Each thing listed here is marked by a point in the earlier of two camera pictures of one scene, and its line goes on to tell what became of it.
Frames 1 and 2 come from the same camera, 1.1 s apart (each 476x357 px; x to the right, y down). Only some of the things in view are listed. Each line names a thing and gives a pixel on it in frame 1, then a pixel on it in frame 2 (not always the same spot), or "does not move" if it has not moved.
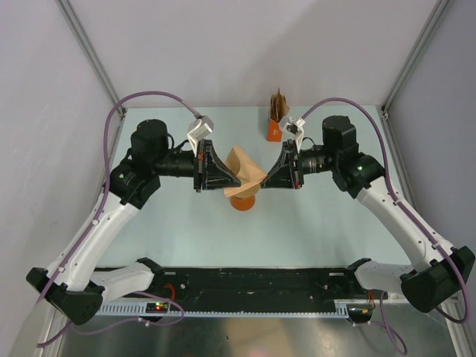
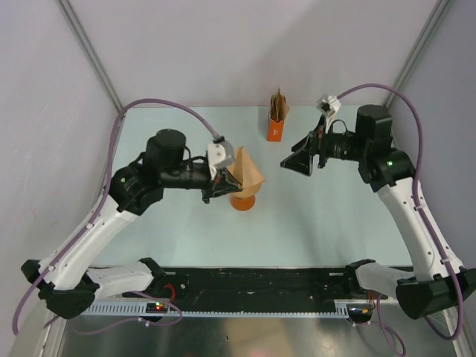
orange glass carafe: [242, 204] does not move
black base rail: [248, 285] does not move
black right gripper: [284, 175] to [302, 159]
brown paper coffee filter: [242, 165] does not move
